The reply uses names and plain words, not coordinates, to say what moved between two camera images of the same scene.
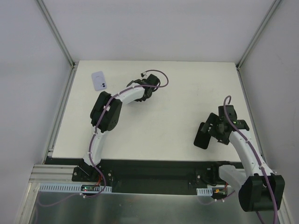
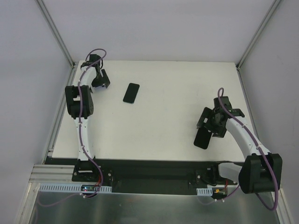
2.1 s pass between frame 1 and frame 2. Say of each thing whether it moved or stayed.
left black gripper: moved
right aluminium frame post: stayed
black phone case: stayed
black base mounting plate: stayed
